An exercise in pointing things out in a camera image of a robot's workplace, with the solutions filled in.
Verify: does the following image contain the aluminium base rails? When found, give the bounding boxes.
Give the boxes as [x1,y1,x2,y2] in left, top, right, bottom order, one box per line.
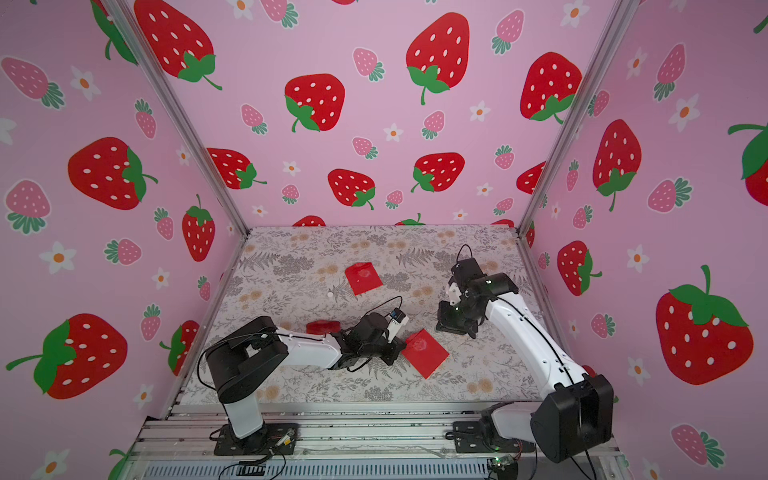
[117,402,631,479]

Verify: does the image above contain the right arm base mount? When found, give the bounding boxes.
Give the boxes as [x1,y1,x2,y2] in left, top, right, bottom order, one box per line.
[444,402,537,455]

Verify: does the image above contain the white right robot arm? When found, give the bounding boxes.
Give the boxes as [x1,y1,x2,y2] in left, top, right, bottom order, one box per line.
[436,258,614,463]

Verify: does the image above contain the aluminium frame post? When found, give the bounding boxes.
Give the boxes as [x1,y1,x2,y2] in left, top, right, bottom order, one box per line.
[517,0,640,238]
[104,0,250,238]

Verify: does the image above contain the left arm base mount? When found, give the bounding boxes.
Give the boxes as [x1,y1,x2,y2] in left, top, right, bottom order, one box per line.
[214,423,299,457]

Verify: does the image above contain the aluminium frame post right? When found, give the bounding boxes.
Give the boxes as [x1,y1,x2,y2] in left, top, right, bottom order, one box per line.
[517,0,640,238]

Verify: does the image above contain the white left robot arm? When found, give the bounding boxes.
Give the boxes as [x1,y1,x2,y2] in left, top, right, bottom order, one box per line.
[198,308,409,442]

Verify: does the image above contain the aluminium frame post left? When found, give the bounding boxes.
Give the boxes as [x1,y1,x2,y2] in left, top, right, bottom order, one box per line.
[104,0,250,238]

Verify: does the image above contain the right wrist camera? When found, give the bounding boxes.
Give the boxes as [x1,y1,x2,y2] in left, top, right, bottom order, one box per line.
[446,282,462,307]

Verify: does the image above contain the red envelope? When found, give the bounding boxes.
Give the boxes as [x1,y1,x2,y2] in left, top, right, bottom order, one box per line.
[402,329,449,379]
[306,320,341,335]
[345,262,383,296]

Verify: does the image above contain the black left camera cable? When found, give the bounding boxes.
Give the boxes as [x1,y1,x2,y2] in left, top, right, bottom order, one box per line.
[362,295,404,319]

